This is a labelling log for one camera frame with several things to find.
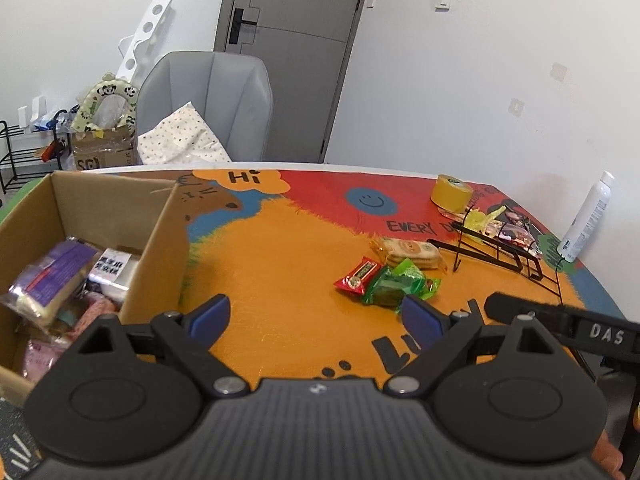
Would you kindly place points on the pale pink snack packet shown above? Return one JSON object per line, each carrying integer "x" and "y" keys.
{"x": 37, "y": 360}

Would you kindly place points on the white plastic holder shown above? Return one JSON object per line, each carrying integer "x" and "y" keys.
{"x": 35, "y": 110}

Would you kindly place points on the yellow snack packet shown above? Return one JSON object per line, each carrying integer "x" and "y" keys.
{"x": 477, "y": 220}

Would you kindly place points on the blue white bag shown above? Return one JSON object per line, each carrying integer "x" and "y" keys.
{"x": 47, "y": 120}

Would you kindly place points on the dark printed snack packet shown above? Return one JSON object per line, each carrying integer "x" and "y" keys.
{"x": 515, "y": 222}

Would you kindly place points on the black shoe rack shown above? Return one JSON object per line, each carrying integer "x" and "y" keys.
{"x": 22, "y": 155}

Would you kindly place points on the grey door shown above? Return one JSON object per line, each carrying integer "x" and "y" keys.
{"x": 300, "y": 60}

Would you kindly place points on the white perforated board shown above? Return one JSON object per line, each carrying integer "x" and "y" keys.
{"x": 150, "y": 25}

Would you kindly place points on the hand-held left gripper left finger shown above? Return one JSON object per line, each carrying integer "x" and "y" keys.
{"x": 210, "y": 317}

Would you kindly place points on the person's right hand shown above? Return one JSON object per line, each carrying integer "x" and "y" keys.
{"x": 610, "y": 460}

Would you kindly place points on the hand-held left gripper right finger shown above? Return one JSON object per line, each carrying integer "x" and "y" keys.
{"x": 422, "y": 317}

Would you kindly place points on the dotted white pillow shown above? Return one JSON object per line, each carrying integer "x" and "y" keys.
{"x": 180, "y": 140}

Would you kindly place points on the clear biscuit packet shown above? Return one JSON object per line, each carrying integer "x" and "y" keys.
{"x": 405, "y": 250}

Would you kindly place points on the grey armchair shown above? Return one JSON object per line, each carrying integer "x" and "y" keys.
{"x": 225, "y": 100}

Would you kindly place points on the pink patterned snack packet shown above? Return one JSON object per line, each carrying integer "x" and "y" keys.
{"x": 90, "y": 315}

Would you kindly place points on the yellow tape roll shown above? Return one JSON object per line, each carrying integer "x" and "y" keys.
{"x": 450, "y": 195}

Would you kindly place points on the white wall device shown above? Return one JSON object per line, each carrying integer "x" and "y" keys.
{"x": 445, "y": 0}

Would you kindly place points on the white packet with black label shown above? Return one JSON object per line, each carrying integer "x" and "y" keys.
{"x": 112, "y": 267}

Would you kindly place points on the printed cardboard box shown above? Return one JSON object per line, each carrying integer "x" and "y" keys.
{"x": 105, "y": 155}

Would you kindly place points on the red item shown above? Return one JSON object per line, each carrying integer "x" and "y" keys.
{"x": 50, "y": 151}

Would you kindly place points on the bright green snack packet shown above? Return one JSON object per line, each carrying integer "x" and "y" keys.
{"x": 395, "y": 287}

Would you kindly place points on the red snack packet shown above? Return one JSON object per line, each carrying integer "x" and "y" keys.
{"x": 357, "y": 275}

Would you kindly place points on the purple snack packet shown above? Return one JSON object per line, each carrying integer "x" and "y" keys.
{"x": 50, "y": 275}

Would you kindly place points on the white spray bottle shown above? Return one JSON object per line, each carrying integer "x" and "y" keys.
{"x": 585, "y": 225}

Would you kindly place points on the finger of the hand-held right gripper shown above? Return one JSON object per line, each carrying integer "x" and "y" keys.
{"x": 505, "y": 305}

